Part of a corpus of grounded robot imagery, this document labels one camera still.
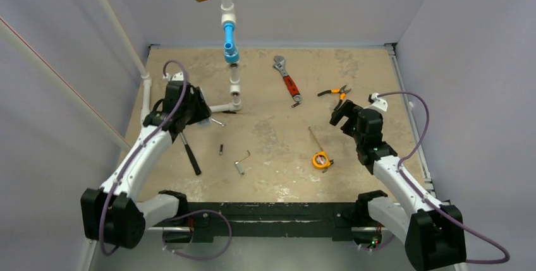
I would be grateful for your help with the orange handled pliers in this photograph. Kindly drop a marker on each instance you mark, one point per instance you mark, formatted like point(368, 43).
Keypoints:
point(342, 92)

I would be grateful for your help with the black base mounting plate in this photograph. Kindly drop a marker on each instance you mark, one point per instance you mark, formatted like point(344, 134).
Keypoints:
point(338, 221)

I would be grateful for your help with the red handled adjustable wrench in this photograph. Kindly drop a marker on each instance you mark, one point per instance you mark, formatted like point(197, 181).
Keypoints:
point(280, 65)

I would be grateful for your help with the white pvc pipe assembly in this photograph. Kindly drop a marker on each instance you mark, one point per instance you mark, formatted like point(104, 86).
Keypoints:
point(231, 56)

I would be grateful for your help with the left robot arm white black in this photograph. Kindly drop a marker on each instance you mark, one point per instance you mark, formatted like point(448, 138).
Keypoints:
point(110, 213)

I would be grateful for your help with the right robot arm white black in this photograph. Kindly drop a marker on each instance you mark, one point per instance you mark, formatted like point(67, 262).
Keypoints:
point(421, 222)

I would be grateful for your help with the yellow tape measure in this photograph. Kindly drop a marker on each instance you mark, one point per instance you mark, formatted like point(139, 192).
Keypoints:
point(320, 160)

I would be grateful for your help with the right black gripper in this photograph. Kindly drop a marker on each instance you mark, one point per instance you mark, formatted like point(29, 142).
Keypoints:
point(349, 116)

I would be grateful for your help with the black handled hammer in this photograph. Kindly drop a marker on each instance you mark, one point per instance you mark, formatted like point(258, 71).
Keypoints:
point(191, 155)

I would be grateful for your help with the small silver spanner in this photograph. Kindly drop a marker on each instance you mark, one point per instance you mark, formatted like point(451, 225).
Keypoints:
point(218, 122)

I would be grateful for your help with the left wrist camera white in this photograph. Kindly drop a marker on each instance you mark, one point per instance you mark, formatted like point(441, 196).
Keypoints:
point(175, 77)

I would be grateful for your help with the white remote control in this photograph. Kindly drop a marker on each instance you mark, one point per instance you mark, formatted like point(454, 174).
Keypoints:
point(205, 123)

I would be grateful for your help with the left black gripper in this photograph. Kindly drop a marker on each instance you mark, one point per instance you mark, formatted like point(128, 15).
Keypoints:
point(202, 112)

